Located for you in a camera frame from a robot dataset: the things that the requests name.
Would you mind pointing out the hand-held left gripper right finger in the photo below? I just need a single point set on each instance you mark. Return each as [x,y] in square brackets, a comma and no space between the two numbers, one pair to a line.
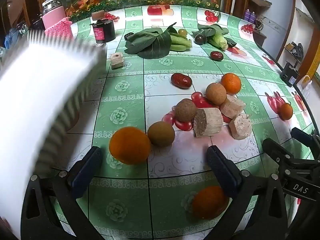
[222,171]

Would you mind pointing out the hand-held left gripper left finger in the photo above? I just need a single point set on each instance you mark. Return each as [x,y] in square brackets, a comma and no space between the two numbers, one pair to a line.
[85,171]

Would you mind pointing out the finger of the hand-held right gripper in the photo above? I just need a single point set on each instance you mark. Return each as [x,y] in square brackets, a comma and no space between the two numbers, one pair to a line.
[276,151]
[303,136]

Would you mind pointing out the orange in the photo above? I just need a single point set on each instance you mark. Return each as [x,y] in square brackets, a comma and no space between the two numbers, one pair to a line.
[208,205]
[231,83]
[130,145]

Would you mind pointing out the large sugarcane piece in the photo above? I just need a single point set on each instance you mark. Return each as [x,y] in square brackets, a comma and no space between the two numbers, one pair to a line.
[207,122]

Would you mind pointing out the brown round fruit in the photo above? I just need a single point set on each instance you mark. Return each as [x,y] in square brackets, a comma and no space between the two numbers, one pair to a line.
[185,110]
[161,133]
[216,93]

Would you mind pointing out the white tray with striped rim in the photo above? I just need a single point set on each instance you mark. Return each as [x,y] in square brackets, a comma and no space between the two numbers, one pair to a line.
[37,92]

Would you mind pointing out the red jujube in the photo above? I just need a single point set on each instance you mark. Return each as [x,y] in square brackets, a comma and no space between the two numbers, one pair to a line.
[181,80]
[216,55]

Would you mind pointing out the small orange tangerine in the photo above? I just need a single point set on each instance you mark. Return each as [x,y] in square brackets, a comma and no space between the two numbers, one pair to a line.
[286,111]

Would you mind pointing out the black device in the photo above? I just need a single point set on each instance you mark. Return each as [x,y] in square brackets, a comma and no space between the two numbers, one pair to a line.
[289,73]

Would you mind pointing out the small sugarcane piece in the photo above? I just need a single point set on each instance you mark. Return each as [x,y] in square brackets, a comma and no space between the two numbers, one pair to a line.
[117,60]
[155,26]

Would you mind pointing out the green patterned tablecloth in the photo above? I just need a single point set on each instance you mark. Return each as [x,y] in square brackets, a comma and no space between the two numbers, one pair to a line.
[155,65]

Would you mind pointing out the purple bottle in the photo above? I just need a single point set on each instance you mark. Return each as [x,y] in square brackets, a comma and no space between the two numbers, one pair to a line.
[252,17]
[247,15]

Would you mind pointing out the green bok choy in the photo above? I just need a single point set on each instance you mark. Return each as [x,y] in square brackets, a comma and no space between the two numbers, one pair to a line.
[212,33]
[150,42]

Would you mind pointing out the dark jar with red label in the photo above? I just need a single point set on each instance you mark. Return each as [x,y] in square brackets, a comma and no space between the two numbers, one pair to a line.
[103,31]

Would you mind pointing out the green grape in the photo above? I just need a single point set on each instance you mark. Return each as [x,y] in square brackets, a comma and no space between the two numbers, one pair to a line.
[182,32]

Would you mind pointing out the blue water jug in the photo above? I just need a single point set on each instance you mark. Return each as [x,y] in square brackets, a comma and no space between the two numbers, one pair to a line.
[10,40]

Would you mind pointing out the pink bottle with knit sleeve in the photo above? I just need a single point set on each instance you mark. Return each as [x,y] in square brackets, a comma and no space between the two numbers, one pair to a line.
[53,17]

